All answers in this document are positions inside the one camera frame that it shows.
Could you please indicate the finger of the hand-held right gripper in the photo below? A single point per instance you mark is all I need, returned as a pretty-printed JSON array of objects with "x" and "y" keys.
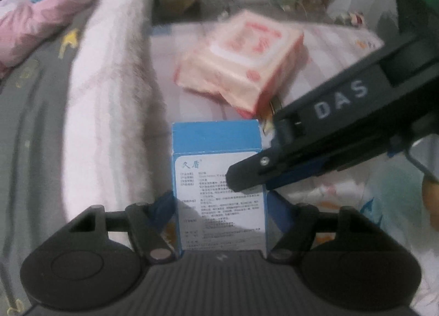
[
  {"x": 247, "y": 173},
  {"x": 295, "y": 177}
]

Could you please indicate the grey bedsheet with yellow stars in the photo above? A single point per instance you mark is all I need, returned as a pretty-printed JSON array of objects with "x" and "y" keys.
[{"x": 31, "y": 151}]

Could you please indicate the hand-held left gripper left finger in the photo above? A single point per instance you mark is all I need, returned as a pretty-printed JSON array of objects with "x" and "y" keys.
[{"x": 164, "y": 208}]

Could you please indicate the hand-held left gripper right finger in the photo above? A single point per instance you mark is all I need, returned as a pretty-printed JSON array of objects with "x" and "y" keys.
[{"x": 279, "y": 209}]

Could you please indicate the light printed floor sheet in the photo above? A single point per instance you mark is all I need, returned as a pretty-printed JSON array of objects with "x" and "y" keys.
[{"x": 343, "y": 45}]

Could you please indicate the blue and white carton box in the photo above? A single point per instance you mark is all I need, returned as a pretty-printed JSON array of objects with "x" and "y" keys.
[{"x": 216, "y": 137}]

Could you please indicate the pink quilt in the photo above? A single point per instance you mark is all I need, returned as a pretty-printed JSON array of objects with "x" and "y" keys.
[{"x": 44, "y": 14}]

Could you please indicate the white quilted mattress pad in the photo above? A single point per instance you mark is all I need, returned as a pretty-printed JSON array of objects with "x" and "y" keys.
[{"x": 113, "y": 79}]

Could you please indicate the peach tissue pack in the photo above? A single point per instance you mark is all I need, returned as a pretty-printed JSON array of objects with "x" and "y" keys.
[{"x": 240, "y": 58}]

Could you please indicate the person's right hand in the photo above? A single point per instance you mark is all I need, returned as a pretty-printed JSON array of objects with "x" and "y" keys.
[{"x": 430, "y": 196}]

